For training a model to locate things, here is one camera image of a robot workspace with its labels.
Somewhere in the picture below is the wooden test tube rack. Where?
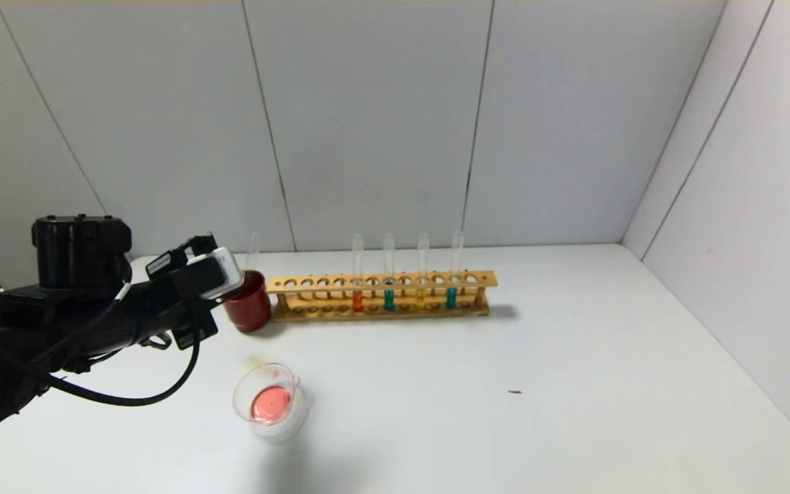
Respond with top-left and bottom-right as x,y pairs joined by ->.
266,270 -> 499,323

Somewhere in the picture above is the test tube with teal pigment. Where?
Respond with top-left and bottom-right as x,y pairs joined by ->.
383,233 -> 396,312
445,231 -> 466,309

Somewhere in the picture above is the test tube with red pigment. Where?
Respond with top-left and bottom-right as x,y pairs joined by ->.
352,234 -> 366,314

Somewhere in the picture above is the dark red cup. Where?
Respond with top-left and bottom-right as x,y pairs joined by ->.
221,270 -> 273,333

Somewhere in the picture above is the clear glass beaker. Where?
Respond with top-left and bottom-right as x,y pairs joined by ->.
232,362 -> 308,441

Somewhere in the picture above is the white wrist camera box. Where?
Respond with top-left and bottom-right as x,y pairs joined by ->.
186,246 -> 246,302

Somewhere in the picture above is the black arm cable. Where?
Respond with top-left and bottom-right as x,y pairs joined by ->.
44,301 -> 202,408

